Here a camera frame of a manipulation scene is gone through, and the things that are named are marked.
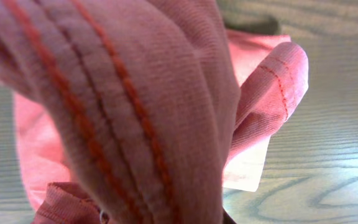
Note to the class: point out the orange soccer t-shirt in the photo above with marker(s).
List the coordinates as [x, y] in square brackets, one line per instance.
[150, 100]

